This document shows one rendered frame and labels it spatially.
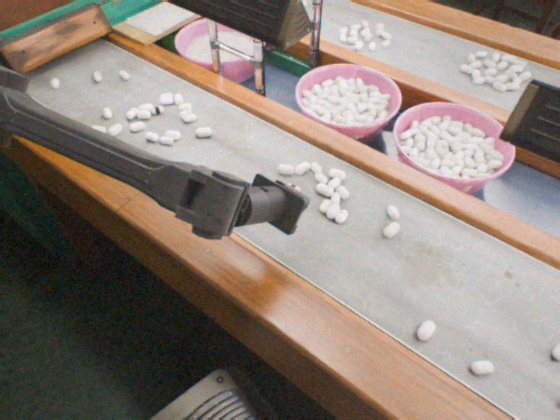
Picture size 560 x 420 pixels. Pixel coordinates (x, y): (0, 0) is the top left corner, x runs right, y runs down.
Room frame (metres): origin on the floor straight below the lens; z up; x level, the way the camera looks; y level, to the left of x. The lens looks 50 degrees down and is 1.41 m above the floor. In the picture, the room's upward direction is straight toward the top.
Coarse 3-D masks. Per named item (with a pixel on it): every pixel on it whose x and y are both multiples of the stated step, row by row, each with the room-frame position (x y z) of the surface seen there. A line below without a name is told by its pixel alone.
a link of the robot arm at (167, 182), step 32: (0, 96) 0.49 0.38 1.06; (0, 128) 0.46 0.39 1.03; (32, 128) 0.45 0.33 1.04; (64, 128) 0.45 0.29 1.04; (96, 160) 0.41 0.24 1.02; (128, 160) 0.40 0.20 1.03; (160, 160) 0.40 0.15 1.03; (160, 192) 0.37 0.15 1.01; (192, 192) 0.38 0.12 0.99; (224, 192) 0.36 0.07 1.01; (192, 224) 0.33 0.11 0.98; (224, 224) 0.34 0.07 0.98
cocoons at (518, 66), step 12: (372, 36) 1.23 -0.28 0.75; (384, 36) 1.23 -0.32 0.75; (360, 48) 1.17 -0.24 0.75; (372, 48) 1.16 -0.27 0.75; (492, 60) 1.10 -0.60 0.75; (504, 60) 1.11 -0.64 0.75; (516, 60) 1.09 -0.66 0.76; (468, 72) 1.04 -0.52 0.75; (492, 72) 1.04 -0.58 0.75; (528, 72) 1.03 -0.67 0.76; (516, 84) 0.97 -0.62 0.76
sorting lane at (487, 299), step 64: (64, 64) 1.10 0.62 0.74; (128, 64) 1.10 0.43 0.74; (128, 128) 0.81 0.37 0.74; (192, 128) 0.81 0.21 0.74; (256, 128) 0.81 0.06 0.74; (384, 192) 0.61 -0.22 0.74; (320, 256) 0.44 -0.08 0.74; (384, 256) 0.44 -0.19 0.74; (448, 256) 0.44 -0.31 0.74; (512, 256) 0.44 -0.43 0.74; (384, 320) 0.32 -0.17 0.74; (448, 320) 0.32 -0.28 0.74; (512, 320) 0.32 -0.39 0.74; (512, 384) 0.21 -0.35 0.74
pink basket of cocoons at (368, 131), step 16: (336, 64) 1.05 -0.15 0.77; (352, 64) 1.05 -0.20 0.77; (304, 80) 0.98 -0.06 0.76; (320, 80) 1.02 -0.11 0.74; (368, 80) 1.02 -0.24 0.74; (400, 96) 0.90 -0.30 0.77; (304, 112) 0.87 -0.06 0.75; (336, 128) 0.80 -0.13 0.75; (352, 128) 0.79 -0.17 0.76; (368, 128) 0.80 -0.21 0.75
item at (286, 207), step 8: (256, 176) 0.50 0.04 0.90; (264, 176) 0.49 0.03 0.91; (256, 184) 0.49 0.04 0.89; (264, 184) 0.48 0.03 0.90; (272, 184) 0.48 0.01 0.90; (272, 192) 0.44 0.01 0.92; (280, 192) 0.45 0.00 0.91; (288, 192) 0.46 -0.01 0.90; (272, 200) 0.42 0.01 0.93; (280, 200) 0.44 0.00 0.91; (288, 200) 0.45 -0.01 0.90; (296, 200) 0.44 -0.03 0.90; (304, 200) 0.44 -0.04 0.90; (272, 208) 0.41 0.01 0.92; (280, 208) 0.43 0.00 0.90; (288, 208) 0.44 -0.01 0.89; (296, 208) 0.43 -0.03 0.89; (304, 208) 0.44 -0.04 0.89; (272, 216) 0.41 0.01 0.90; (280, 216) 0.43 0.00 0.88; (288, 216) 0.43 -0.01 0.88; (296, 216) 0.43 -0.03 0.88; (272, 224) 0.43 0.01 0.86; (280, 224) 0.42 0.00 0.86; (288, 224) 0.42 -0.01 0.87; (296, 224) 0.42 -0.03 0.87; (288, 232) 0.41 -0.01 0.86
